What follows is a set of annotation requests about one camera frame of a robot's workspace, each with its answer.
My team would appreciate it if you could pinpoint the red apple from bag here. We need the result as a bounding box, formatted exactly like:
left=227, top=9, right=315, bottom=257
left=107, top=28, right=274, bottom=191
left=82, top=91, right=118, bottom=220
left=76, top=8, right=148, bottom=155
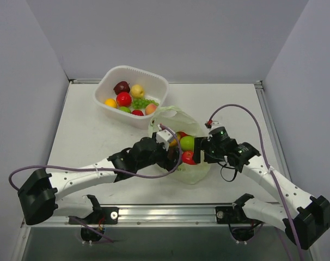
left=181, top=151, right=197, bottom=165

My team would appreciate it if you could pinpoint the light green plastic bag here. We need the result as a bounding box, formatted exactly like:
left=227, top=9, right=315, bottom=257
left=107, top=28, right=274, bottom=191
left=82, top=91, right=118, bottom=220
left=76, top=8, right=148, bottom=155
left=148, top=106, right=210, bottom=185

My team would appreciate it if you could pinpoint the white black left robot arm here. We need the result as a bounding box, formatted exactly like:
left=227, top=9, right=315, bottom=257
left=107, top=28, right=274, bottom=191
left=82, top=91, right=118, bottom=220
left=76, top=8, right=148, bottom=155
left=17, top=137, right=182, bottom=225

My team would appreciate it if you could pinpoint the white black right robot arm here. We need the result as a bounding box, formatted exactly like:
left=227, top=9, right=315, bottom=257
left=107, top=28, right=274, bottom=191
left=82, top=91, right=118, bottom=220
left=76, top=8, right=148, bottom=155
left=193, top=127, right=330, bottom=250

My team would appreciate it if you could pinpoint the green apple in bag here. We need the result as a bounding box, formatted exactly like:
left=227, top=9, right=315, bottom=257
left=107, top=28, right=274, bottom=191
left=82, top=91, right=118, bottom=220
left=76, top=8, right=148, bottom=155
left=180, top=135, right=195, bottom=151

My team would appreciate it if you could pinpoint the yellow mango in bag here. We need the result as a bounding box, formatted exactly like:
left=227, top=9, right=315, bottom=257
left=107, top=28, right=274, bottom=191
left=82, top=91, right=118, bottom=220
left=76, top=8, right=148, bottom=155
left=169, top=132, right=181, bottom=147

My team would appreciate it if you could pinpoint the small red fruit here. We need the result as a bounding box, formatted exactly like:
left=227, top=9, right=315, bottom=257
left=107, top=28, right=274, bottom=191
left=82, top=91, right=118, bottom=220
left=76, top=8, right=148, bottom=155
left=132, top=110, right=144, bottom=116

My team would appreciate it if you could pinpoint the green fruit in basket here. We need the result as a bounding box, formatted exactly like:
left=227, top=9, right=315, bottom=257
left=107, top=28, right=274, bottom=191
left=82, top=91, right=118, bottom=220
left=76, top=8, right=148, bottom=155
left=119, top=106, right=132, bottom=114

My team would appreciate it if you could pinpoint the orange fruit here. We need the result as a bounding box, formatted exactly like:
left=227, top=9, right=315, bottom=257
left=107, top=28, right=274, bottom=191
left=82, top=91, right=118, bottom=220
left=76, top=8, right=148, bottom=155
left=104, top=98, right=118, bottom=109

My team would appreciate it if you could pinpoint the small peach in basket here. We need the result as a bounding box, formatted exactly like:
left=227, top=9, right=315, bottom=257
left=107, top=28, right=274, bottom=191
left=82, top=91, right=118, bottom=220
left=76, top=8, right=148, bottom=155
left=144, top=103, right=157, bottom=115

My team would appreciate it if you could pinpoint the green grape bunch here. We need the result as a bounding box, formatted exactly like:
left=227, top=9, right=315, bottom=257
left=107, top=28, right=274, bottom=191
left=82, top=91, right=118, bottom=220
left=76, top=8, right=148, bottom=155
left=131, top=98, right=158, bottom=109

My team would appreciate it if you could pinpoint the bright red apple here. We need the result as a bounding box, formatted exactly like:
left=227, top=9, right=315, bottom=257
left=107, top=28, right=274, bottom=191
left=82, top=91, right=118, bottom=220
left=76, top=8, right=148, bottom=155
left=116, top=92, right=132, bottom=107

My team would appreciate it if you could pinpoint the yellow pear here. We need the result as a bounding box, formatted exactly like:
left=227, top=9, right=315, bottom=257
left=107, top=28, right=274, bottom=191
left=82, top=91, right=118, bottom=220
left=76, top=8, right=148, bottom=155
left=130, top=84, right=145, bottom=98

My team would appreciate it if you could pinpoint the dark red apple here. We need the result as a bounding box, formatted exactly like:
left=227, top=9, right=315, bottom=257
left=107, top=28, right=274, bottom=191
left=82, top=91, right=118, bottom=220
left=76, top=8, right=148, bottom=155
left=113, top=81, right=130, bottom=95

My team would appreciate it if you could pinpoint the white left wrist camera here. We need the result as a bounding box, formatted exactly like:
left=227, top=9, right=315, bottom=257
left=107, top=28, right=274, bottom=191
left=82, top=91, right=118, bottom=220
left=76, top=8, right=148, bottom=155
left=156, top=125, right=176, bottom=151

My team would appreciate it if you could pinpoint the black short right cable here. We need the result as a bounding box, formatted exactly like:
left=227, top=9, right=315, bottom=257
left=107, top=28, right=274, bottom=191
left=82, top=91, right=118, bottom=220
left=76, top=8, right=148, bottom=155
left=219, top=163, right=241, bottom=183

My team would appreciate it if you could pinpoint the front aluminium mounting rail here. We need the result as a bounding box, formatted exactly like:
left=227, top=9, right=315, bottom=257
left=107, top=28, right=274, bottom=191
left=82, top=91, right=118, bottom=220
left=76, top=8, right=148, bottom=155
left=33, top=204, right=255, bottom=228

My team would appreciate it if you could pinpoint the aluminium table frame rail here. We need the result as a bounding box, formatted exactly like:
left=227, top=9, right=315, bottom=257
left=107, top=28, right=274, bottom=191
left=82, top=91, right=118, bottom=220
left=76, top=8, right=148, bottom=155
left=254, top=80, right=290, bottom=179

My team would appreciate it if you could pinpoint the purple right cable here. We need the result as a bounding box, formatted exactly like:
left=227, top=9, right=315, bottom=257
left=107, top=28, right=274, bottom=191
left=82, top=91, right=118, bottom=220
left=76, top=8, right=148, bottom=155
left=207, top=104, right=304, bottom=261

